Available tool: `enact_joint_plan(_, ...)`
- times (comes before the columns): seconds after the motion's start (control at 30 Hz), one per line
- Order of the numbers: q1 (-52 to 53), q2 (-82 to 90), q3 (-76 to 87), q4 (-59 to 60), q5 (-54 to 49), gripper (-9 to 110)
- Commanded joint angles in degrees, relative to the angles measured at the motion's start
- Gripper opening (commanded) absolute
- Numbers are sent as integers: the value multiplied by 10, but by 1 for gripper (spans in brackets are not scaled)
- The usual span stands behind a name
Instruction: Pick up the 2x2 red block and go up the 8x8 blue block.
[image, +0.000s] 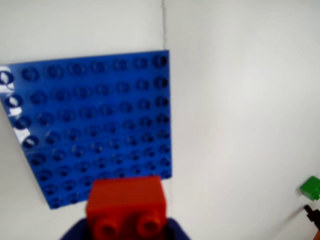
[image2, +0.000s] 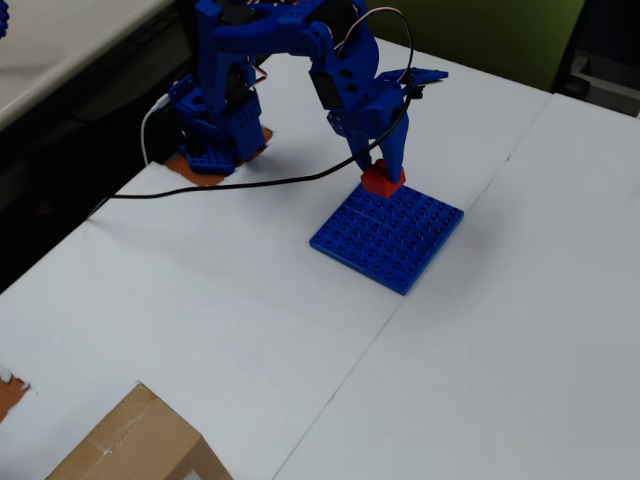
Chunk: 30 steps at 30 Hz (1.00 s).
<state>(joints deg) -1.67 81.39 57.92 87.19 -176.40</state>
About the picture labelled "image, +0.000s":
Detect black and orange tool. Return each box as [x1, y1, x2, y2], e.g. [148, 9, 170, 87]
[303, 204, 320, 240]

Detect green building block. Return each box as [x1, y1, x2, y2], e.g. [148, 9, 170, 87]
[299, 175, 320, 202]

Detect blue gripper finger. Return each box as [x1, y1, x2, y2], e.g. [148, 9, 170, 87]
[59, 216, 95, 240]
[163, 216, 192, 240]

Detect blue 8x8 studded baseplate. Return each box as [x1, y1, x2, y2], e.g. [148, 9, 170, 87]
[0, 49, 173, 210]

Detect red 2x2 building block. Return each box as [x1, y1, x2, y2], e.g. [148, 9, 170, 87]
[85, 175, 168, 240]

